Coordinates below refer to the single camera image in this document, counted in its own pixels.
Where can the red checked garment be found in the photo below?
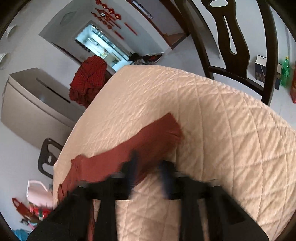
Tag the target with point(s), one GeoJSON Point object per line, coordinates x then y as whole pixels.
{"type": "Point", "coordinates": [87, 78]}

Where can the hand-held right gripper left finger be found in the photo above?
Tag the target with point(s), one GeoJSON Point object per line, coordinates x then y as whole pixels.
{"type": "Point", "coordinates": [131, 177]}

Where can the pink jug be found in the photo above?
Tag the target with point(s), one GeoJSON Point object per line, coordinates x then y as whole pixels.
{"type": "Point", "coordinates": [39, 194]}

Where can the red wall decoration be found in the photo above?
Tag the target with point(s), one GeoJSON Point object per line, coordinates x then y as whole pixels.
{"type": "Point", "coordinates": [107, 12]}

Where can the navy paper bag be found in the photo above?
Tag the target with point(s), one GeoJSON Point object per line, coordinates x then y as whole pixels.
{"type": "Point", "coordinates": [260, 69]}

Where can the round ceiling light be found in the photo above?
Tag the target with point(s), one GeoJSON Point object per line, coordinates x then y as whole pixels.
{"type": "Point", "coordinates": [66, 18]}

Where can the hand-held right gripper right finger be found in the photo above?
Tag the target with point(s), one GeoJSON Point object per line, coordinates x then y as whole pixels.
{"type": "Point", "coordinates": [167, 182]}

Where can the silver refrigerator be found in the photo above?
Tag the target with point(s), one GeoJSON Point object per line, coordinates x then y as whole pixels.
{"type": "Point", "coordinates": [34, 111]}

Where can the rust knit sweater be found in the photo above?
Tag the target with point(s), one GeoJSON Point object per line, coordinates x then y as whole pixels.
{"type": "Point", "coordinates": [138, 143]}

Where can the red box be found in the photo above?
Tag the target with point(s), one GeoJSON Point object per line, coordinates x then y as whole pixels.
{"type": "Point", "coordinates": [293, 92]}

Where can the red packets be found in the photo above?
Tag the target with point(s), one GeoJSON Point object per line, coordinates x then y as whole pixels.
{"type": "Point", "coordinates": [39, 213]}

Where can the red gift bag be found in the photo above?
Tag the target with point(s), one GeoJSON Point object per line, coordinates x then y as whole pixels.
{"type": "Point", "coordinates": [22, 208]}

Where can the pile of shoes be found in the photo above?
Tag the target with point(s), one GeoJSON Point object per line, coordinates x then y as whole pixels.
{"type": "Point", "coordinates": [148, 59]}

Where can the cream quilted blanket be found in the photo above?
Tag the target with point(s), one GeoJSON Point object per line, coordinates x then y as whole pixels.
{"type": "Point", "coordinates": [208, 115]}

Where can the dark wooden chair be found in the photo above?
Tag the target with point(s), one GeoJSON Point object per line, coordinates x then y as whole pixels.
{"type": "Point", "coordinates": [42, 162]}
{"type": "Point", "coordinates": [238, 51]}

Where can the green plastic bottle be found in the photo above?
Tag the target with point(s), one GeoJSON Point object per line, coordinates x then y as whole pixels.
{"type": "Point", "coordinates": [285, 71]}

